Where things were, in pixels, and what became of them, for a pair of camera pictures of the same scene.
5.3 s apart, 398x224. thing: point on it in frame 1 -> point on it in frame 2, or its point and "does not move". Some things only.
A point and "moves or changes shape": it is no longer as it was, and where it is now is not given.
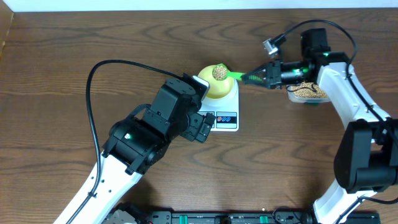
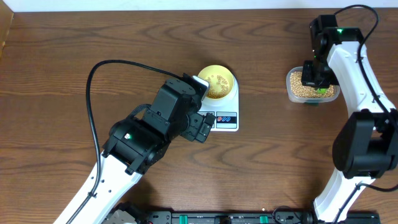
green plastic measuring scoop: (221, 72) moves or changes shape
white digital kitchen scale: (226, 111) does not move
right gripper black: (272, 75) -> (306, 78)
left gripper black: (194, 119) does not move
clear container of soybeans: (307, 93) does not move
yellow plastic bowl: (219, 89) does not move
